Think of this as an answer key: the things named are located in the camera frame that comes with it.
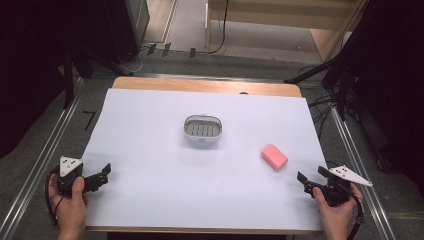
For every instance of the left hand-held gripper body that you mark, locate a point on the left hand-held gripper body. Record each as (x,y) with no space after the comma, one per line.
(68,174)

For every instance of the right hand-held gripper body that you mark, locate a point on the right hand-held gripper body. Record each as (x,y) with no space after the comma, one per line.
(338,191)

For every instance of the pink soap bar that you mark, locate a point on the pink soap bar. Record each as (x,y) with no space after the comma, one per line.
(274,157)

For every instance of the white soap dish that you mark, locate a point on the white soap dish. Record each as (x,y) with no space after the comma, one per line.
(202,129)

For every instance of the person's right hand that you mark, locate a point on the person's right hand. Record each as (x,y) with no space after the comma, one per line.
(336,216)

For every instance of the person's left hand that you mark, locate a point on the person's left hand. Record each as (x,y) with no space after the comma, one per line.
(70,210)

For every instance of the white table mat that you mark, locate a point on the white table mat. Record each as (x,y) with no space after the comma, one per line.
(160,173)

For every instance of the black tripod stand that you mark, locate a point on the black tripod stand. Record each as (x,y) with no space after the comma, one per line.
(336,66)

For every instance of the dark curtain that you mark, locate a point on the dark curtain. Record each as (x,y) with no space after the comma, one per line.
(396,83)
(30,66)

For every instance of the wooden table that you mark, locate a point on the wooden table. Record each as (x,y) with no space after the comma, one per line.
(186,85)

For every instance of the black cabinet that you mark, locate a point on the black cabinet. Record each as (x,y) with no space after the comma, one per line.
(126,26)

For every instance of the light wooden furniture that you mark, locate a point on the light wooden furniture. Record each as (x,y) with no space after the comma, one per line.
(283,15)

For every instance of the metal floor rail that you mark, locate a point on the metal floor rail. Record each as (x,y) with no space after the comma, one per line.
(36,173)
(360,160)

